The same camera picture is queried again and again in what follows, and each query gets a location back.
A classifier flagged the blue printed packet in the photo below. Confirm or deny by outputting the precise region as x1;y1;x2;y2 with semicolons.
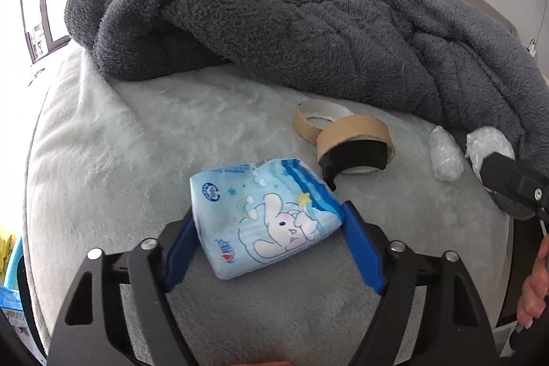
0;286;22;332

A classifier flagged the clear bubble wrap piece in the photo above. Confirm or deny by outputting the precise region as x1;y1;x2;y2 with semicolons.
428;125;465;181

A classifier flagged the brown cardboard tape core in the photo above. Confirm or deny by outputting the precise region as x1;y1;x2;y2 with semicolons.
316;115;396;175

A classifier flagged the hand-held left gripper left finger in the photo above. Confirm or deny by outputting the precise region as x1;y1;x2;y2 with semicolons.
47;205;204;366

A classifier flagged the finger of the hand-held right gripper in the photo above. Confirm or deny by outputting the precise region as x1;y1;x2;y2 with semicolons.
478;152;549;223

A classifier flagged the white lined cardboard tape core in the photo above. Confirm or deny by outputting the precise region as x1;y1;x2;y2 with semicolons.
293;100;354;144

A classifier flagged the bed with grey sheet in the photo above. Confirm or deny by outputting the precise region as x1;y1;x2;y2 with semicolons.
26;44;515;366

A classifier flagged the white bubble wrap wad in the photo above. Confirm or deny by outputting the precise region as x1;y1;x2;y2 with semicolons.
465;127;515;182

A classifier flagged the blue tissue pack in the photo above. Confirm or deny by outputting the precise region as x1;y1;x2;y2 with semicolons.
190;158;346;280

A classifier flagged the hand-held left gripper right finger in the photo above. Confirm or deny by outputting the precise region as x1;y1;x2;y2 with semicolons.
341;201;502;366

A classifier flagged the person's right hand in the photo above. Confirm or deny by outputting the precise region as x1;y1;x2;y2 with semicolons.
517;237;549;332

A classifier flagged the dark grey fleece blanket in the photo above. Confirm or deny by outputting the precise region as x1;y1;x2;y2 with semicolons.
64;0;549;221

